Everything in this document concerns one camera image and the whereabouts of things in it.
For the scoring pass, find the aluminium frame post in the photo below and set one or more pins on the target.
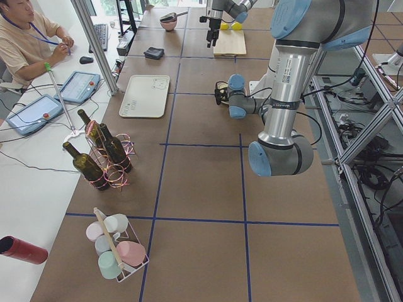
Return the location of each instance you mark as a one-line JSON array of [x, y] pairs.
[[87, 25]]

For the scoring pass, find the seated person beige shirt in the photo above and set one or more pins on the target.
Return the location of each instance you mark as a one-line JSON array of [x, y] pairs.
[[29, 40]]

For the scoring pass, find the dark wine bottle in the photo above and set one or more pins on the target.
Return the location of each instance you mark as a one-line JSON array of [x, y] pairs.
[[92, 131], [114, 149], [85, 164]]

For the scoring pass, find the white bear serving tray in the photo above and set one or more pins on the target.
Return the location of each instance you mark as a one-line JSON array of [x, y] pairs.
[[145, 96]]

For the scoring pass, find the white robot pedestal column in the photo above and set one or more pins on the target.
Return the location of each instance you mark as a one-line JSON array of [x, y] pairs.
[[261, 89]]

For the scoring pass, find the dark wine bottle upper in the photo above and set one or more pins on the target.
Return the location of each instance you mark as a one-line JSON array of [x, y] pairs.
[[85, 164]]

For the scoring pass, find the yellow lemon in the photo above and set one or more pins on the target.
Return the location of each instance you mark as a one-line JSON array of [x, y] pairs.
[[224, 26], [236, 26]]

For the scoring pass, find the teach pendant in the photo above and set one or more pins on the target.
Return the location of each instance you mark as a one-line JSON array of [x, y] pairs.
[[35, 115], [79, 87]]

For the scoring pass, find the white round plate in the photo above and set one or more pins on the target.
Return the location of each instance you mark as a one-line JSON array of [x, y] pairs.
[[220, 86]]

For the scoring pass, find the pale pink cup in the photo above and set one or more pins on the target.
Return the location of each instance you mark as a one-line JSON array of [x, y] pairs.
[[93, 231]]

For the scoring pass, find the teach pendant far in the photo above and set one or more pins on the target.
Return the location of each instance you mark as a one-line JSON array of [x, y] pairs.
[[79, 87]]

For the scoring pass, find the red cylinder bottle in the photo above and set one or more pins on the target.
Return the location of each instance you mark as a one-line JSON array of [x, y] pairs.
[[22, 250]]

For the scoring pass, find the grey cup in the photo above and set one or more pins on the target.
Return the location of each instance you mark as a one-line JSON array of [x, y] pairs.
[[101, 245]]

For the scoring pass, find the black computer mouse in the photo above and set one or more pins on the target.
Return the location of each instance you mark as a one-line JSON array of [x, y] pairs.
[[86, 60]]

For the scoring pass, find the black keyboard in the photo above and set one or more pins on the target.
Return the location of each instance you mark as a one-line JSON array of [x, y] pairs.
[[101, 31]]

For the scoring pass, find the dark wine bottle lower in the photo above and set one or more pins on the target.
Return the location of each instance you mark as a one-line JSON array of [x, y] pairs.
[[114, 149]]

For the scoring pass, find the copper wire bottle rack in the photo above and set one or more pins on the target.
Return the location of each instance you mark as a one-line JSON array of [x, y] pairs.
[[114, 173]]

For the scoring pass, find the yellow lemon far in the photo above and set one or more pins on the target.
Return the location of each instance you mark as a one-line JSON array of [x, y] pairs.
[[236, 26]]

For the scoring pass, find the folded grey cloth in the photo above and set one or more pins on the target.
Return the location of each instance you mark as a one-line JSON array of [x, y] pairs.
[[154, 53]]

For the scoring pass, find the white wire cup rack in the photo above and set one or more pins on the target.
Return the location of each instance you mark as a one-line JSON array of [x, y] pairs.
[[114, 239]]

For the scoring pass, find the metal rod green tip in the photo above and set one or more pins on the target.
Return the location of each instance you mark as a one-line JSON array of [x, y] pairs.
[[74, 131]]

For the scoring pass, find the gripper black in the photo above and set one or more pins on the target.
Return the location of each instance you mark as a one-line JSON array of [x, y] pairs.
[[219, 96], [214, 25]]

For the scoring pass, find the teach pendant near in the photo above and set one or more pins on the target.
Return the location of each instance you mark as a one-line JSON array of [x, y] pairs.
[[35, 115]]

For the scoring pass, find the white cup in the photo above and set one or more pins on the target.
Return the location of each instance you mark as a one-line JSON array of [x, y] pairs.
[[116, 223]]

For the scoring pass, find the yellow lemon near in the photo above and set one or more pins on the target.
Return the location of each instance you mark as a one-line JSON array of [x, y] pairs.
[[224, 26]]

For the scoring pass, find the wooden cutting board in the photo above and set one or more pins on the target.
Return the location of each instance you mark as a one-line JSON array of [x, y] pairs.
[[230, 43]]

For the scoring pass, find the pink bowl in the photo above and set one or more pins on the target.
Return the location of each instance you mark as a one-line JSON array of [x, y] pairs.
[[168, 25]]

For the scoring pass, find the mint green cup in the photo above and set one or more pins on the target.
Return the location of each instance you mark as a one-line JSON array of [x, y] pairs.
[[108, 265]]

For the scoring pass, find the metal scoop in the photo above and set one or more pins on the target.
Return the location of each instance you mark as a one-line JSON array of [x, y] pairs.
[[171, 17]]

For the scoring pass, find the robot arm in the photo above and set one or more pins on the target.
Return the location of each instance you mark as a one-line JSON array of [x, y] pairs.
[[300, 29], [215, 12]]

